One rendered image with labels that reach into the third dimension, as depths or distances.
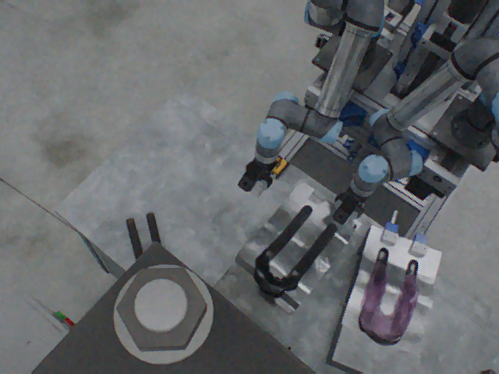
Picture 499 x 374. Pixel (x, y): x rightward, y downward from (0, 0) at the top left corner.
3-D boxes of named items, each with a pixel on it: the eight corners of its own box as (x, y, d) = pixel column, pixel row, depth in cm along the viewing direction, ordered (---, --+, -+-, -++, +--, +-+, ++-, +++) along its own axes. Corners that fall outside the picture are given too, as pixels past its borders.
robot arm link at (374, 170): (395, 173, 156) (368, 179, 155) (384, 188, 166) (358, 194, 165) (385, 149, 159) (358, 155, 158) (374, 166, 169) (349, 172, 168)
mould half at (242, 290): (298, 190, 203) (304, 174, 191) (355, 232, 198) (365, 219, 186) (211, 292, 186) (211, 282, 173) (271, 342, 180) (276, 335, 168)
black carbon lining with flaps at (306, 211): (304, 204, 194) (309, 193, 185) (341, 231, 190) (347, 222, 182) (243, 278, 181) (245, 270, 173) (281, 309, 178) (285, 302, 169)
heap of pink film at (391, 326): (371, 258, 188) (378, 251, 181) (421, 277, 187) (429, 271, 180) (350, 328, 178) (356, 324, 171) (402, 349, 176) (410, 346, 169)
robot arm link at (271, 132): (290, 121, 157) (279, 145, 153) (285, 139, 167) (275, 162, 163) (264, 111, 157) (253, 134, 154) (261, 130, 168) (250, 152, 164)
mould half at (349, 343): (367, 230, 199) (375, 219, 189) (435, 257, 196) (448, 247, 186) (325, 363, 179) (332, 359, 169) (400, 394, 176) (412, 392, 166)
